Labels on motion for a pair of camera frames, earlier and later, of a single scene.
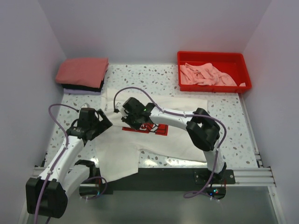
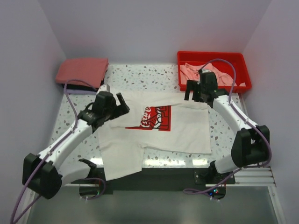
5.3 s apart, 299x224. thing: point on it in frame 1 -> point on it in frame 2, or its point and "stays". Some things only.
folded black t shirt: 81,87 stays
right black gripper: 136,127 -> 192,85
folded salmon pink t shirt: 89,72 stays
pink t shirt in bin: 205,74 stays
